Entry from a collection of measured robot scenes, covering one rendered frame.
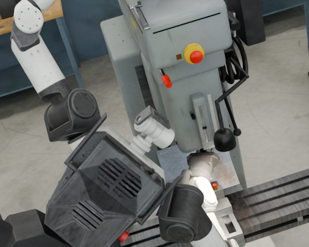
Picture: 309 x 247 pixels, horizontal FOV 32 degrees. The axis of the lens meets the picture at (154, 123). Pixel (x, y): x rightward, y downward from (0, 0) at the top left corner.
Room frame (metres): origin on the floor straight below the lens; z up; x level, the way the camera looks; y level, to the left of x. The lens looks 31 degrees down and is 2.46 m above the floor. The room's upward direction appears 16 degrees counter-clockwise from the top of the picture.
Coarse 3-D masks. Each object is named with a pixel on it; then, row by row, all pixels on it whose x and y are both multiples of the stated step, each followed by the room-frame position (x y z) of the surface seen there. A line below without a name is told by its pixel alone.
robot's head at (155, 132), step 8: (152, 120) 1.35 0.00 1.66; (152, 128) 1.34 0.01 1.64; (160, 128) 1.35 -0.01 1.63; (136, 136) 1.36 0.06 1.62; (144, 136) 1.37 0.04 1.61; (152, 136) 1.34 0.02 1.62; (160, 136) 1.33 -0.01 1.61; (168, 136) 1.34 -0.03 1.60; (144, 144) 1.33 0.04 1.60; (160, 144) 1.34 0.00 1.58; (168, 144) 1.34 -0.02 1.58
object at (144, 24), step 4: (128, 4) 1.69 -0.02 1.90; (140, 4) 1.65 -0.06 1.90; (132, 8) 1.65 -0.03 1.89; (136, 8) 1.63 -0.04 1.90; (136, 12) 1.59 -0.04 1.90; (140, 12) 1.58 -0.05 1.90; (140, 16) 1.55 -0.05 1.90; (144, 16) 1.55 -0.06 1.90; (140, 20) 1.52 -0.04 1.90; (144, 20) 1.51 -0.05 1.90; (144, 24) 1.48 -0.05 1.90; (148, 24) 1.47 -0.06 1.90; (144, 28) 1.45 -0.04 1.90; (148, 28) 1.45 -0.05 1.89
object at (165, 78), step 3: (162, 69) 1.57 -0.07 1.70; (162, 72) 1.54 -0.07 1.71; (162, 75) 1.52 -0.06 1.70; (165, 75) 1.50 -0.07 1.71; (162, 78) 1.50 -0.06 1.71; (165, 78) 1.48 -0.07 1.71; (168, 78) 1.48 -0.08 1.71; (165, 81) 1.47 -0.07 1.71; (168, 81) 1.46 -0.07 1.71; (165, 84) 1.46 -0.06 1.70; (168, 84) 1.45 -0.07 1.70; (171, 84) 1.46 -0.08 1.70; (168, 87) 1.45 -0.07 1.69
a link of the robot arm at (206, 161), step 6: (192, 156) 1.69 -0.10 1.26; (198, 156) 1.68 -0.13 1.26; (204, 156) 1.67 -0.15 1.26; (210, 156) 1.66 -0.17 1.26; (216, 156) 1.66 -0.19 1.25; (192, 162) 1.65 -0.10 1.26; (198, 162) 1.62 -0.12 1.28; (204, 162) 1.63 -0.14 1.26; (210, 162) 1.63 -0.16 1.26; (216, 162) 1.65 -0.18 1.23; (192, 168) 1.60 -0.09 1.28; (198, 168) 1.58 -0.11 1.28; (204, 168) 1.59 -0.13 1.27; (210, 168) 1.61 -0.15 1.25; (210, 174) 1.58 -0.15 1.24
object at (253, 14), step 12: (228, 0) 2.11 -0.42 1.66; (240, 0) 1.95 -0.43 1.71; (252, 0) 1.95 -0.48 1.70; (240, 12) 1.96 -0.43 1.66; (252, 12) 1.95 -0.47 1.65; (240, 24) 1.99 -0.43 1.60; (252, 24) 1.95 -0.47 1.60; (240, 36) 2.02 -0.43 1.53; (252, 36) 1.94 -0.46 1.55; (264, 36) 1.95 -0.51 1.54
